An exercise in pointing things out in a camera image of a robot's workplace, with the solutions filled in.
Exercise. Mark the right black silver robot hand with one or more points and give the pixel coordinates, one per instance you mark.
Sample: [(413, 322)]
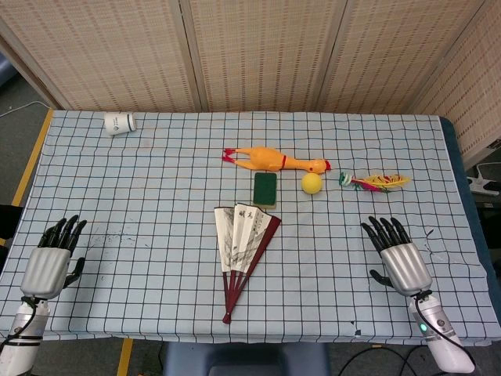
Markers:
[(407, 270)]

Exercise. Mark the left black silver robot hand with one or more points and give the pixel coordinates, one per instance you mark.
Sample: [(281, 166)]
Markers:
[(43, 270)]

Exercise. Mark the folding paper fan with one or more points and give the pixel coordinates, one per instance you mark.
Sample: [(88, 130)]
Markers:
[(238, 235)]

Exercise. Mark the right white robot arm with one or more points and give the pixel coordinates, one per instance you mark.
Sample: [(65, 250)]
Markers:
[(442, 337)]

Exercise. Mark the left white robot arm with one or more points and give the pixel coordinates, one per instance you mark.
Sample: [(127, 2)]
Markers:
[(19, 344)]

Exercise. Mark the black box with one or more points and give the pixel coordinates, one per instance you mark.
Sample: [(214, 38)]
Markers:
[(9, 221)]

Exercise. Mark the colourful feather toy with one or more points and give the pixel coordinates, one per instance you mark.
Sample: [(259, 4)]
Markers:
[(383, 182)]

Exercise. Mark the dark blue table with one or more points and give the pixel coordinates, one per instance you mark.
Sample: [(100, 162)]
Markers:
[(471, 203)]

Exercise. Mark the yellow ball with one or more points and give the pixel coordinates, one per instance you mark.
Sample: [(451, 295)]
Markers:
[(312, 183)]

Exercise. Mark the blue checkered tablecloth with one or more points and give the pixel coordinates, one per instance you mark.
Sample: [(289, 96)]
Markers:
[(156, 196)]

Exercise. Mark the green yellow sponge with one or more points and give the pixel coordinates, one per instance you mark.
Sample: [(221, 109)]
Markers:
[(265, 188)]

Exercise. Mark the white paper cup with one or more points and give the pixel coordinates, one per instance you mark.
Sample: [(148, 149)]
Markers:
[(119, 123)]

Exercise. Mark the yellow rubber chicken toy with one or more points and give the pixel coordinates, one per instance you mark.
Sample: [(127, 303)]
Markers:
[(266, 157)]

